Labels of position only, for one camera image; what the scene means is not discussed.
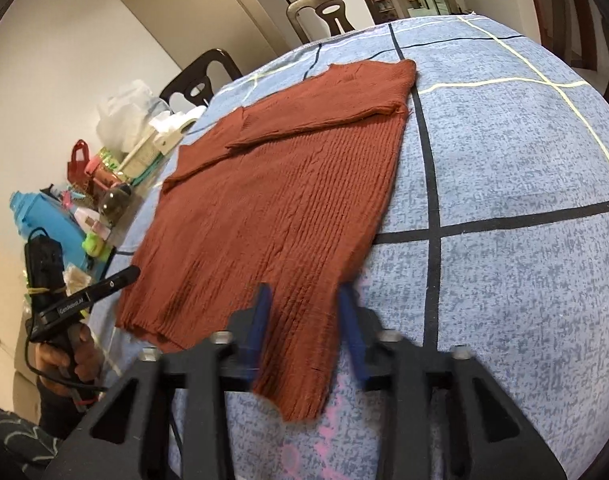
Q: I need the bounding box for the green toy figure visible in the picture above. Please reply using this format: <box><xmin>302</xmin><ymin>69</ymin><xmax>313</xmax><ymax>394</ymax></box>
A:
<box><xmin>82</xmin><ymin>232</ymin><xmax>112</xmax><ymax>262</ymax></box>

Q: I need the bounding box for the dark wooden chair left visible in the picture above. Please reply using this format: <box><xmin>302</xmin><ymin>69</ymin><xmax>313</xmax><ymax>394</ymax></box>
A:
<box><xmin>159</xmin><ymin>49</ymin><xmax>242</xmax><ymax>106</ymax></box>

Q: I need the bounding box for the dark wooden chair middle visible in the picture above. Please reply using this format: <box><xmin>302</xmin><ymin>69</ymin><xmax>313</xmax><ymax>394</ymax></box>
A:
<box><xmin>286</xmin><ymin>0</ymin><xmax>382</xmax><ymax>44</ymax></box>

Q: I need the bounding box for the dark wooden chair right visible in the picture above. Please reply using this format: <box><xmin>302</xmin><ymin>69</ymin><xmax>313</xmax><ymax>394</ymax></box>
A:
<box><xmin>551</xmin><ymin>0</ymin><xmax>609</xmax><ymax>104</ymax></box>

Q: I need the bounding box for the dark wooden chair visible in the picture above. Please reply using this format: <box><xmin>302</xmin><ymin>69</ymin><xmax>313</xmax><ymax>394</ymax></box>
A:
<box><xmin>159</xmin><ymin>49</ymin><xmax>242</xmax><ymax>106</ymax></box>
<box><xmin>551</xmin><ymin>0</ymin><xmax>609</xmax><ymax>104</ymax></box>
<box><xmin>286</xmin><ymin>0</ymin><xmax>382</xmax><ymax>44</ymax></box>

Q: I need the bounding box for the teal crochet mat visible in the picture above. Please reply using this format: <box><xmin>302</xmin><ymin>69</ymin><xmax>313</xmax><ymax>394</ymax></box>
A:
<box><xmin>131</xmin><ymin>154</ymin><xmax>166</xmax><ymax>188</ymax></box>

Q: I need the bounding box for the person left hand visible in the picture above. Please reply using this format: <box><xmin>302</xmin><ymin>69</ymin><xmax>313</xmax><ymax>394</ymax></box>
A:
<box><xmin>34</xmin><ymin>324</ymin><xmax>104</xmax><ymax>382</ymax></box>

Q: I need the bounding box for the red gift bag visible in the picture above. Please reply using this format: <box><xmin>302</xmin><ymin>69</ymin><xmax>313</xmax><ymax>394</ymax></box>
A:
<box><xmin>67</xmin><ymin>139</ymin><xmax>90</xmax><ymax>188</ymax></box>

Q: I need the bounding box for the pink spray bottle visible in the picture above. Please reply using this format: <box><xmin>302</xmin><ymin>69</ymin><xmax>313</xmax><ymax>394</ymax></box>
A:
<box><xmin>62</xmin><ymin>191</ymin><xmax>111</xmax><ymax>242</ymax></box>

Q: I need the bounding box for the white plastic bag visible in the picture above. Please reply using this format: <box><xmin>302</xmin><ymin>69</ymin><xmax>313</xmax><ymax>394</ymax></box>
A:
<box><xmin>96</xmin><ymin>79</ymin><xmax>170</xmax><ymax>158</ymax></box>

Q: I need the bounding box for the green snack packet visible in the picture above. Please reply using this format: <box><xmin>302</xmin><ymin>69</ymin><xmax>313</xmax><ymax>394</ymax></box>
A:
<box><xmin>97</xmin><ymin>148</ymin><xmax>121</xmax><ymax>171</ymax></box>

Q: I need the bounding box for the blue checked table cloth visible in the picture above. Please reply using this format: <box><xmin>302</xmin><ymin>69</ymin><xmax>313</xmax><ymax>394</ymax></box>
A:
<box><xmin>88</xmin><ymin>12</ymin><xmax>609</xmax><ymax>480</ymax></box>

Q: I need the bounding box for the blue plastic bottle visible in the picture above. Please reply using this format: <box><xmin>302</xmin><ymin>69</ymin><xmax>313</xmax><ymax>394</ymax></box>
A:
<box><xmin>9</xmin><ymin>192</ymin><xmax>94</xmax><ymax>273</ymax></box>

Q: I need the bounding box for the cream woven plastic basket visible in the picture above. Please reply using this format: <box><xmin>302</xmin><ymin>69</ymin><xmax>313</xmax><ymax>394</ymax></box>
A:
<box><xmin>118</xmin><ymin>126</ymin><xmax>160</xmax><ymax>181</ymax></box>

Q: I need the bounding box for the white tissue box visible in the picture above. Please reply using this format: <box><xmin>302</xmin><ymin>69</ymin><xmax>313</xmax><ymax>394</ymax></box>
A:
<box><xmin>148</xmin><ymin>105</ymin><xmax>207</xmax><ymax>156</ymax></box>

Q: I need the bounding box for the dark glass jar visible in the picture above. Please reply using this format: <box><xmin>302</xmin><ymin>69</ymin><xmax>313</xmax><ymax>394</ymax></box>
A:
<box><xmin>98</xmin><ymin>183</ymin><xmax>132</xmax><ymax>226</ymax></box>

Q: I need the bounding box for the pink lidded cup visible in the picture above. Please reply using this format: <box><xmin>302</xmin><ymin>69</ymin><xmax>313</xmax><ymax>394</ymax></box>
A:
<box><xmin>84</xmin><ymin>155</ymin><xmax>122</xmax><ymax>191</ymax></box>

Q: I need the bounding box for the rust red knit sweater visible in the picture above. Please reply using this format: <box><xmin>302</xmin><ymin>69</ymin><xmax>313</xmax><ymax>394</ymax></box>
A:
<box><xmin>116</xmin><ymin>60</ymin><xmax>416</xmax><ymax>422</ymax></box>

